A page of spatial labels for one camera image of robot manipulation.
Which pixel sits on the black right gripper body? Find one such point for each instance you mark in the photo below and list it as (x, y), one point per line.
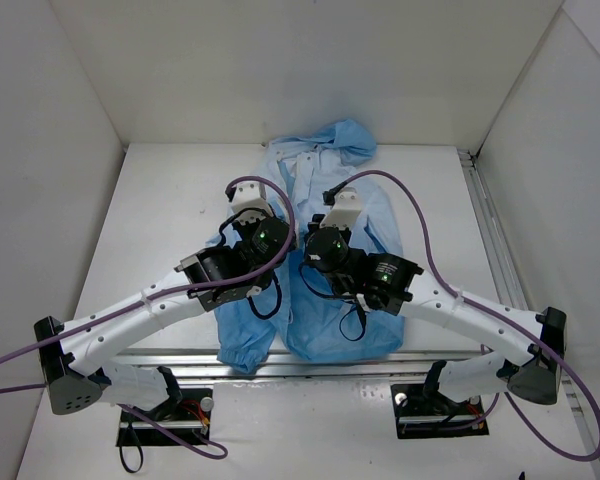
(318, 220)

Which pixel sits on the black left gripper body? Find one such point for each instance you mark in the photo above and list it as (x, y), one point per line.
(250, 228)

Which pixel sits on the light blue zip jacket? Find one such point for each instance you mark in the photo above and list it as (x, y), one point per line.
(298, 310)

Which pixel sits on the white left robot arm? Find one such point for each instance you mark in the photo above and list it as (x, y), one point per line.
(77, 357)

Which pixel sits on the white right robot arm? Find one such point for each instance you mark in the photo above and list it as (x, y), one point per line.
(527, 347)

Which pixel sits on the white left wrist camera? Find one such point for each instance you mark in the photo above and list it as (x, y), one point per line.
(248, 203)

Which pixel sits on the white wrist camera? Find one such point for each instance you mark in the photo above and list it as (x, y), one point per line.
(345, 207)
(248, 203)

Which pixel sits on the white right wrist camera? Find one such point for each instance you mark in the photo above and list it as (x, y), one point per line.
(345, 207)

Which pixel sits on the aluminium front rail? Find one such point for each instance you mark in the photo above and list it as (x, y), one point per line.
(205, 368)

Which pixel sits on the aluminium side rail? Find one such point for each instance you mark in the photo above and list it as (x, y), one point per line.
(507, 283)

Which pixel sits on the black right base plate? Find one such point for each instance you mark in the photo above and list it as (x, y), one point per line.
(418, 417)

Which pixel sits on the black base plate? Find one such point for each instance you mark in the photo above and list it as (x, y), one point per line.
(188, 422)
(418, 417)

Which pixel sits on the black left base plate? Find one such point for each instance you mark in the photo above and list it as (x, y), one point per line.
(188, 422)

